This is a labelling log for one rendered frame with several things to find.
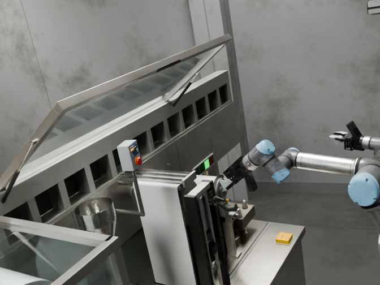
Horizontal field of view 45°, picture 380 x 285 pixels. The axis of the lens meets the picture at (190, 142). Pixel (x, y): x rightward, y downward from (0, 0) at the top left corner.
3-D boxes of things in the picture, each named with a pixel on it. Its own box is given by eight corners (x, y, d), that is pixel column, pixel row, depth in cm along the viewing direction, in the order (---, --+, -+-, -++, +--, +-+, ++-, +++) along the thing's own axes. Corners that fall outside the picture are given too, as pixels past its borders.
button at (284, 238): (288, 245, 231) (288, 240, 230) (275, 242, 235) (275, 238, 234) (293, 237, 237) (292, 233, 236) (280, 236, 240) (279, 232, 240)
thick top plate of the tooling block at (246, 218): (243, 229, 239) (242, 219, 237) (180, 220, 260) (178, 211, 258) (255, 214, 252) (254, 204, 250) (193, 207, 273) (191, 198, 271)
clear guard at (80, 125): (63, 108, 131) (62, 107, 131) (2, 186, 162) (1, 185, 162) (225, 40, 213) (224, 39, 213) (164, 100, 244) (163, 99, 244)
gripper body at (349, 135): (342, 149, 268) (362, 152, 259) (340, 136, 264) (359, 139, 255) (349, 143, 272) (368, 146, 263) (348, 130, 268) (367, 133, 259)
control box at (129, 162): (137, 171, 167) (132, 146, 164) (122, 171, 169) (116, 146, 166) (146, 163, 173) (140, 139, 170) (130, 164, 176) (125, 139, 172)
